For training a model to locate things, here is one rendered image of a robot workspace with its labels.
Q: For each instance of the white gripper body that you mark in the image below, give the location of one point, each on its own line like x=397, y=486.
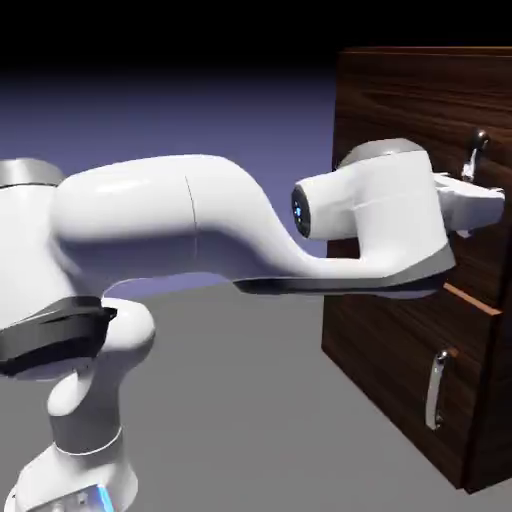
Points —
x=474, y=206

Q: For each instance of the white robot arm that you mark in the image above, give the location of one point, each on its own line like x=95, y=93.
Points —
x=168, y=208

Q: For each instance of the dark wood door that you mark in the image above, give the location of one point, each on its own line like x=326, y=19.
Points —
x=384, y=360
x=408, y=112

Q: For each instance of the dark wood cabinet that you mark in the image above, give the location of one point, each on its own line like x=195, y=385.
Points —
x=384, y=120

